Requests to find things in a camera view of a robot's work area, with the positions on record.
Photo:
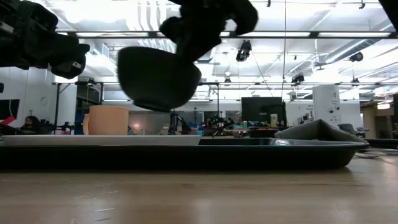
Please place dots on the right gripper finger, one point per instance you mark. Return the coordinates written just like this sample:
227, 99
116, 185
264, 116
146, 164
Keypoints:
208, 43
186, 49

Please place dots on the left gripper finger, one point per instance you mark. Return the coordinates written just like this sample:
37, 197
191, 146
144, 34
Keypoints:
81, 53

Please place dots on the black bowl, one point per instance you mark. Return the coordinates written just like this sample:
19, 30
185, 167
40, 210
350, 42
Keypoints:
149, 81

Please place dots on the orange mug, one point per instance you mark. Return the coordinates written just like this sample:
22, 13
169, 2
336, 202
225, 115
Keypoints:
109, 121

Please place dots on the white round plate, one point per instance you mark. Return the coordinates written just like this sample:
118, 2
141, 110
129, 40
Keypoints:
93, 140

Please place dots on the grey cloth napkin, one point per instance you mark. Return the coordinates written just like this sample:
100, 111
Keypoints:
317, 132

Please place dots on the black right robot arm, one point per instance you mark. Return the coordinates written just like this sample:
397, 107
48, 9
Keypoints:
390, 12

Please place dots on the black background robot arm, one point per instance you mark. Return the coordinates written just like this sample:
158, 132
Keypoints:
175, 119
220, 123

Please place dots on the black rectangular tray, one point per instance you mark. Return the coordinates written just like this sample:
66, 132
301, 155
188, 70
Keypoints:
217, 157

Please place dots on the person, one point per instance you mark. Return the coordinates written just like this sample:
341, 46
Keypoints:
31, 123

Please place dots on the black monitor on desk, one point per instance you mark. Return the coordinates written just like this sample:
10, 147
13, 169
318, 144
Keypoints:
261, 109

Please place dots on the black overhead crossbar with lights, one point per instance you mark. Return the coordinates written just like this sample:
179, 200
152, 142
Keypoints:
314, 35

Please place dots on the white pillar kiosk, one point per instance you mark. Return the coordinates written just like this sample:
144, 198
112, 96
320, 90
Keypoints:
326, 99

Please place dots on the grey office chair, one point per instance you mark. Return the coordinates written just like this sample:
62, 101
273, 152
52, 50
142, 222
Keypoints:
346, 128

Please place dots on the black background table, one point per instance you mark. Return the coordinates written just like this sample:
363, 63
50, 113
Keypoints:
382, 143

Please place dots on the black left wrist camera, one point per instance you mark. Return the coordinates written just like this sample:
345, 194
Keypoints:
34, 17

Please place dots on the black hanging ceiling camera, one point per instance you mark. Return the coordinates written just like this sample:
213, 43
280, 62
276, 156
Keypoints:
244, 49

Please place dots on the black wall screen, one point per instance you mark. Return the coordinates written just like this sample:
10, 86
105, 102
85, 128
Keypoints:
7, 107

